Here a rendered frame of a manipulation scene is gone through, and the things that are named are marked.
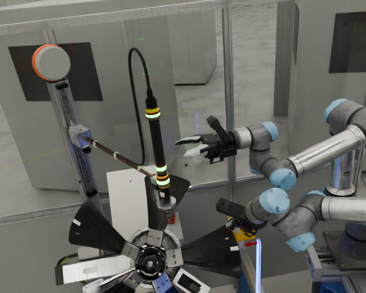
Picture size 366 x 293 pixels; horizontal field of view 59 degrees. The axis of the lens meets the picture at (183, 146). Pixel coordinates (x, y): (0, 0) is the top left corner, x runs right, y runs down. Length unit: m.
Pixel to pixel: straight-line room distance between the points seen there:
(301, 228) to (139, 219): 0.82
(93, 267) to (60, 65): 0.89
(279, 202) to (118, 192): 0.87
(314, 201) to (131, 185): 0.87
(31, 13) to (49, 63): 1.84
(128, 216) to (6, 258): 1.09
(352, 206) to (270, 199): 0.23
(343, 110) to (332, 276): 0.74
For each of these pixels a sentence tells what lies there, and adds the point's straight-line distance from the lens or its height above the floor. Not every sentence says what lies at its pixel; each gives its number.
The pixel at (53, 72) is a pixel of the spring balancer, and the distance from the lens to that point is 1.58.
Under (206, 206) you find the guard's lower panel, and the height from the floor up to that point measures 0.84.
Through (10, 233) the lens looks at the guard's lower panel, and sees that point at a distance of 2.30.
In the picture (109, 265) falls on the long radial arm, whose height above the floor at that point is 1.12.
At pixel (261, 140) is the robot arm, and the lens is 1.17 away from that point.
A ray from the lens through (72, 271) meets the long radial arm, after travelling 1.53.
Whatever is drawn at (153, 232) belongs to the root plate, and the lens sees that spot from 1.37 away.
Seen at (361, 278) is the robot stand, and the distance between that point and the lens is 1.69.
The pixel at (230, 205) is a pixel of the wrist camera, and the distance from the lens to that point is 1.13.
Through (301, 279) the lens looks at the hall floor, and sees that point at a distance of 2.87.
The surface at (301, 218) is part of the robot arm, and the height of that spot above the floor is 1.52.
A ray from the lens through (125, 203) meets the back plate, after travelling 1.59.
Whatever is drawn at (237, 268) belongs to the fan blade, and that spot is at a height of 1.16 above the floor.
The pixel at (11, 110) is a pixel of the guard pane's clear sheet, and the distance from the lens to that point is 1.88.
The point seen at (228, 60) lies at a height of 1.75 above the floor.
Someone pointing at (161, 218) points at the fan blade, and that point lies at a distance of 1.33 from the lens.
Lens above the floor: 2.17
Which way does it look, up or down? 28 degrees down
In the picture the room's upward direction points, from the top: 6 degrees counter-clockwise
